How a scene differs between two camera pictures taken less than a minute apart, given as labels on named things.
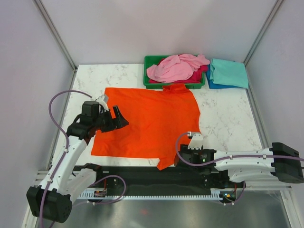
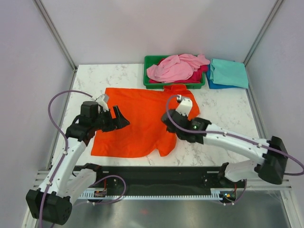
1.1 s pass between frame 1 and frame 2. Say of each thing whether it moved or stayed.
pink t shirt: stayed
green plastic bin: stayed
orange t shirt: moved
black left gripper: stayed
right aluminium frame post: stayed
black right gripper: moved
